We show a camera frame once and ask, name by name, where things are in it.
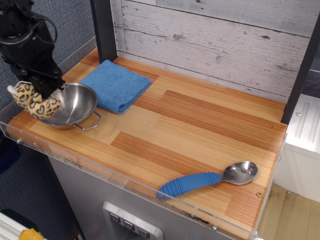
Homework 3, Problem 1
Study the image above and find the leopard print plush toy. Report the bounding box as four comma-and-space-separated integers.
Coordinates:
7, 81, 62, 120

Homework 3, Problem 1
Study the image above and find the clear acrylic table guard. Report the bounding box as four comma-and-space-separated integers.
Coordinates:
0, 37, 288, 240

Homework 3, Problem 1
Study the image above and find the blue handled metal spoon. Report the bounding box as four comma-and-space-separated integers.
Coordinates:
156, 161, 259, 200

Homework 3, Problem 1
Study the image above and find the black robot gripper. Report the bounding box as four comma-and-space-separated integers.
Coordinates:
0, 21, 68, 99

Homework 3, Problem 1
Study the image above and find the yellow object bottom left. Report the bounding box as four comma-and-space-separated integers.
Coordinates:
18, 228, 45, 240

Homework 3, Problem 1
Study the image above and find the white grooved side unit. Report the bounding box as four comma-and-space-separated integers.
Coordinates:
273, 94, 320, 202

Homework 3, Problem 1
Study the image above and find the grey cabinet with dispenser panel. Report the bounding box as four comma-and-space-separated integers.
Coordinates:
49, 154, 259, 240

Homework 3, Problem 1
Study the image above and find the folded blue towel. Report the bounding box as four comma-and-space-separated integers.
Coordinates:
80, 60, 152, 114

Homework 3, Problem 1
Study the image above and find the dark grey right post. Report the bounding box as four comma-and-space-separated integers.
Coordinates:
281, 0, 320, 124

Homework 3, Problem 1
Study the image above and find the stainless steel bowl with handles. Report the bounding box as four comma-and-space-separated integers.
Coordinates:
40, 82, 102, 131

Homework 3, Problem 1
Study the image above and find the dark grey post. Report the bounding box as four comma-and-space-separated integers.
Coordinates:
281, 0, 320, 124
90, 0, 118, 63

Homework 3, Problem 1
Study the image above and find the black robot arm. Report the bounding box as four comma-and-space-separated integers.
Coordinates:
0, 0, 68, 99

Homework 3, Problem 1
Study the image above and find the dark grey left post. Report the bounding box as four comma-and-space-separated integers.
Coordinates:
90, 0, 118, 63

